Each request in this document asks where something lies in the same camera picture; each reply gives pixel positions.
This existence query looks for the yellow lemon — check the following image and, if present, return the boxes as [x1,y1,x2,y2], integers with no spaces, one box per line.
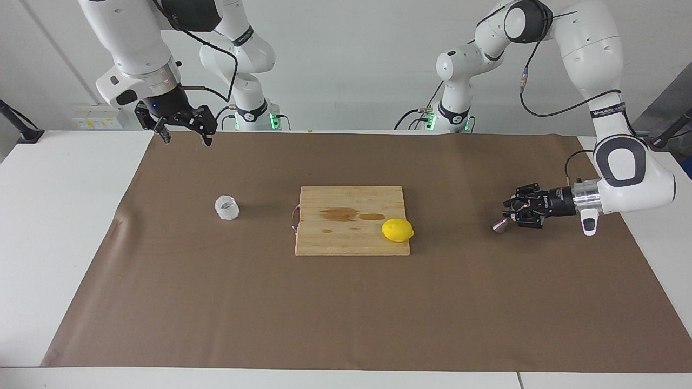
[381,218,415,243]

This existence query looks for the black left base cables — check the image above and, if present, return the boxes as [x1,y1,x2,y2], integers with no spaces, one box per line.
[394,86,436,131]

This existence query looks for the black base cables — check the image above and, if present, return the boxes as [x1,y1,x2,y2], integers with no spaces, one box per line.
[215,105,238,131]
[394,86,436,131]

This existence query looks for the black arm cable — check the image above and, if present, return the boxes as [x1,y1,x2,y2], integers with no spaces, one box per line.
[519,11,641,182]
[154,0,239,103]

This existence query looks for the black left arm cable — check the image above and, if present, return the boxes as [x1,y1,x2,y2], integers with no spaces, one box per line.
[519,11,641,182]

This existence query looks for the brown table mat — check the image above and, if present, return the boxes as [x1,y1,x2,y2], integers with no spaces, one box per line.
[41,131,692,373]

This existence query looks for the clear textured glass cup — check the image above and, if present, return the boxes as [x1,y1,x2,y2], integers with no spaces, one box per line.
[215,195,240,221]

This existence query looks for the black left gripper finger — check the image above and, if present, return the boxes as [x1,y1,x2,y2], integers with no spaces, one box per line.
[503,183,541,210]
[505,208,544,230]

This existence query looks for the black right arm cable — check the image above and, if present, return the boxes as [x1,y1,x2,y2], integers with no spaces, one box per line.
[154,0,239,103]

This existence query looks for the black right base cables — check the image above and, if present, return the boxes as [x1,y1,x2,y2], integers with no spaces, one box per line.
[215,105,238,131]

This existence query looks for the black clamp stand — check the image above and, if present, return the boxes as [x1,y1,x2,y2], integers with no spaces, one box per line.
[646,108,692,151]
[0,100,45,144]

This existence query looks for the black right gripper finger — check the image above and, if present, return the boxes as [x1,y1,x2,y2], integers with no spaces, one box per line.
[135,103,172,144]
[187,104,219,147]

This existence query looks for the wooden cutting board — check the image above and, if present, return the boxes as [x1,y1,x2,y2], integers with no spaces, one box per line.
[292,186,411,257]

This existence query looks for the white wall socket strip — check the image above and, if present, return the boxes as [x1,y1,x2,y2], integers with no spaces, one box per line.
[72,104,126,130]

